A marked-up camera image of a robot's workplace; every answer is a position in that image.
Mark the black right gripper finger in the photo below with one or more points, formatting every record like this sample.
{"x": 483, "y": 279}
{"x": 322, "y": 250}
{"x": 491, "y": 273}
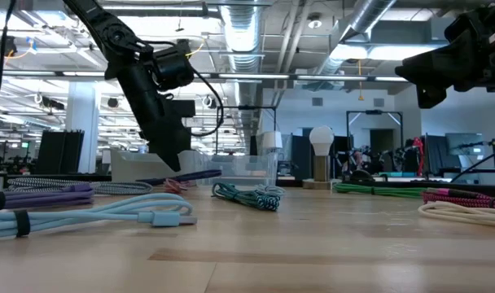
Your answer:
{"x": 430, "y": 67}
{"x": 426, "y": 94}

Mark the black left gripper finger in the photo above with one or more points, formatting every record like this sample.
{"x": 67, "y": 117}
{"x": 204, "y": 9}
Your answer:
{"x": 176, "y": 152}

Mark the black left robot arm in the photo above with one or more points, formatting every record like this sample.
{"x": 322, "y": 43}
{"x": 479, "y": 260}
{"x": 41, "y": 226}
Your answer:
{"x": 109, "y": 32}

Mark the left clear plastic bin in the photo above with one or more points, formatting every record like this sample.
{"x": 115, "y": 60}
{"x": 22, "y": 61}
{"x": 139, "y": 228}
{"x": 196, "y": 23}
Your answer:
{"x": 133, "y": 167}

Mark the clear plastic bin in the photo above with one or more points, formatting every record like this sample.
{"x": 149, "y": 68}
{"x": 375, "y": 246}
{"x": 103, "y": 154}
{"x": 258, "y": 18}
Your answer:
{"x": 239, "y": 169}
{"x": 133, "y": 167}

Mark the red hanging object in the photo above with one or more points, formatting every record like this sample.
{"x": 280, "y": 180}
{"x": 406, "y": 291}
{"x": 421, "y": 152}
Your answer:
{"x": 418, "y": 148}

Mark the grey computer monitor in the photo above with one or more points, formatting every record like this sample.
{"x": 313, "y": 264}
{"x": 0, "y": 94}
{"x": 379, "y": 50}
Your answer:
{"x": 463, "y": 143}

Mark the black boom stand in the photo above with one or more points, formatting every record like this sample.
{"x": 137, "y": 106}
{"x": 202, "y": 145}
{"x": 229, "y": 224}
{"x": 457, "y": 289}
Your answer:
{"x": 493, "y": 154}

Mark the white cylinder lamp shade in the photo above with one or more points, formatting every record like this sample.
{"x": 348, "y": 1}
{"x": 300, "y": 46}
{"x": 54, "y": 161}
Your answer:
{"x": 271, "y": 140}

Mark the black partition panels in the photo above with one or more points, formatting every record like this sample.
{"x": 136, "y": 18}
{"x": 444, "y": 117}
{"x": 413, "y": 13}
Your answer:
{"x": 60, "y": 151}

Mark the white bulb on wooden stand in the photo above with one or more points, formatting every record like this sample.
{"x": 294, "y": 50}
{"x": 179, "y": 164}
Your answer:
{"x": 321, "y": 140}

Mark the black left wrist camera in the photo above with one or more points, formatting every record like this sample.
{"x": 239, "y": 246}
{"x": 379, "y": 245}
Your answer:
{"x": 172, "y": 67}

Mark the black frame stand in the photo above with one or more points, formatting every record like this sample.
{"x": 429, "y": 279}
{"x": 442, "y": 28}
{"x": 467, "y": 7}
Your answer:
{"x": 247, "y": 107}
{"x": 373, "y": 111}

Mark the black rounded mount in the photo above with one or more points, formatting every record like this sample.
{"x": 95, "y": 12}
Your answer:
{"x": 361, "y": 176}

